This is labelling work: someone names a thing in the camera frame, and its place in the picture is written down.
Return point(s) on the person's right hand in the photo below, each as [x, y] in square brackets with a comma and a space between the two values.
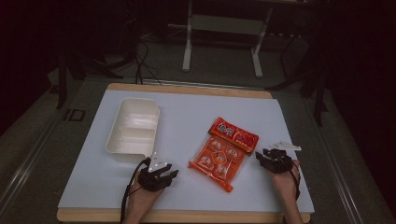
[285, 183]

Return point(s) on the white table mat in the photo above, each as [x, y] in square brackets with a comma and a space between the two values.
[186, 118]

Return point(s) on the person's left hand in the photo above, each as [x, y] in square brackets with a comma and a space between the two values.
[141, 197]

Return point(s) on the white metal stand frame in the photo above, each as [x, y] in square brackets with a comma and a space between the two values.
[218, 26]

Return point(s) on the white plastic container box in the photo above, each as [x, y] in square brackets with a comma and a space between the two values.
[134, 130]

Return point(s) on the black stand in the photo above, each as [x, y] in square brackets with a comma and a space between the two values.
[81, 65]
[311, 77]

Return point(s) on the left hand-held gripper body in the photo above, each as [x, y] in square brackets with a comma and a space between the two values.
[152, 179]

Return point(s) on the orange snack packet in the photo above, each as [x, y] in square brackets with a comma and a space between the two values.
[222, 155]

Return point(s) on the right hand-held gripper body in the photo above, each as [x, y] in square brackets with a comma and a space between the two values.
[278, 160]

